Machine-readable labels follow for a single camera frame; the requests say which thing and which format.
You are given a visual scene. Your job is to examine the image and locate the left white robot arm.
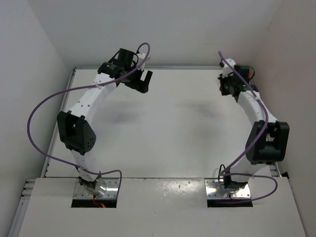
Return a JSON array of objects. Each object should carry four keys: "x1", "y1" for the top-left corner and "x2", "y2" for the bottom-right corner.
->
[{"x1": 57, "y1": 48, "x2": 153, "y2": 197}]

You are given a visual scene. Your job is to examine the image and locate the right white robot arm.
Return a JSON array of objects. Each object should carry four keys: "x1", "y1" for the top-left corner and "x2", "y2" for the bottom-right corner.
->
[{"x1": 218, "y1": 59, "x2": 290, "y2": 189}]

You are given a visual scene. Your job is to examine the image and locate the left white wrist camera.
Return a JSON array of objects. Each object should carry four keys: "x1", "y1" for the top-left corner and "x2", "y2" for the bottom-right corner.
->
[{"x1": 136, "y1": 53, "x2": 150, "y2": 69}]

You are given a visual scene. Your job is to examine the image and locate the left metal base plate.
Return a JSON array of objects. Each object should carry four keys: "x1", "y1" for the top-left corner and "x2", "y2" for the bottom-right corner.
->
[{"x1": 73, "y1": 178, "x2": 119, "y2": 200}]

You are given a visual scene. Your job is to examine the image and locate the metal base plate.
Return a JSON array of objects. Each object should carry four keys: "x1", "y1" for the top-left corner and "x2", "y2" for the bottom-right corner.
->
[
  {"x1": 73, "y1": 178, "x2": 119, "y2": 200},
  {"x1": 204, "y1": 179, "x2": 251, "y2": 200}
]

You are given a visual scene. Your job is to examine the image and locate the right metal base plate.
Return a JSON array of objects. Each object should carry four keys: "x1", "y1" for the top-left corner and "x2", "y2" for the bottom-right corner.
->
[{"x1": 204, "y1": 179, "x2": 251, "y2": 200}]

